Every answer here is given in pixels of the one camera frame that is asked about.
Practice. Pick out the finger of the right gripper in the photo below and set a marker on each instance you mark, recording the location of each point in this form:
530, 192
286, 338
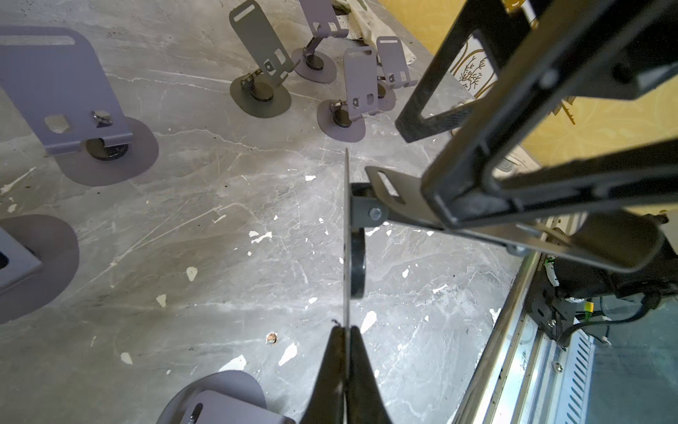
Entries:
499, 28

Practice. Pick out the grey work glove back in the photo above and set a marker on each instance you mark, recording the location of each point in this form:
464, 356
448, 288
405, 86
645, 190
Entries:
361, 21

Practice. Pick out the aluminium frame rail front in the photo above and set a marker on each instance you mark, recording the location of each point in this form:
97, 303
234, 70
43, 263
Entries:
523, 376

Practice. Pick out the purple phone stand front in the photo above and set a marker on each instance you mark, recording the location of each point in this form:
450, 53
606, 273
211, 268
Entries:
224, 397

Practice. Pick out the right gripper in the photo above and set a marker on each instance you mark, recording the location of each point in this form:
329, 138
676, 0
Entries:
630, 254

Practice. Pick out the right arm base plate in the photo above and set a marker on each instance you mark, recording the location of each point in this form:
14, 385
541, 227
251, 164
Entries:
547, 304

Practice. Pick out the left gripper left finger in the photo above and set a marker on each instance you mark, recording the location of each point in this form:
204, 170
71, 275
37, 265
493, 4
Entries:
326, 404

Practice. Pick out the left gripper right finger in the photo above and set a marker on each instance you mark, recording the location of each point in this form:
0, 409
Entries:
364, 403

